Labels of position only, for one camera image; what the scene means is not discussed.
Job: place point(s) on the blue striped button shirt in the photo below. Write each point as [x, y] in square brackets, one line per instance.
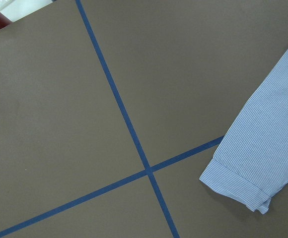
[250, 164]

